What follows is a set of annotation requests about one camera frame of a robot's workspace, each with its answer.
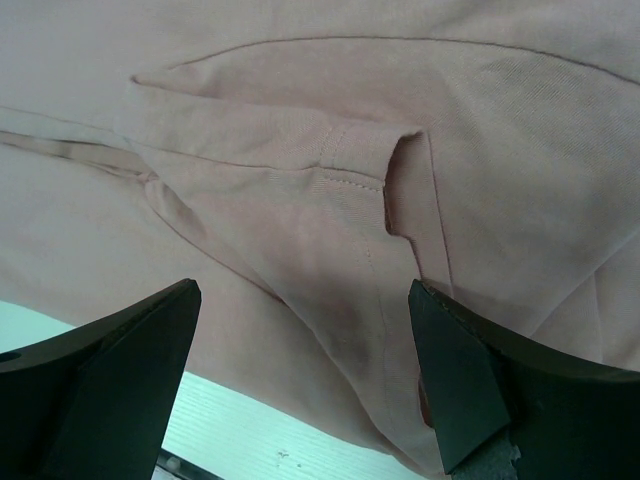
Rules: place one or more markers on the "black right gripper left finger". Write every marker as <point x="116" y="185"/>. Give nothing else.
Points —
<point x="94" y="402"/>

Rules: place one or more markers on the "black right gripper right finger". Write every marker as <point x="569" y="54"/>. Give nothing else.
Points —
<point x="506" y="407"/>

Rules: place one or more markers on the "pink t-shirt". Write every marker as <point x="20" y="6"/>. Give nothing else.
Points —
<point x="305" y="162"/>

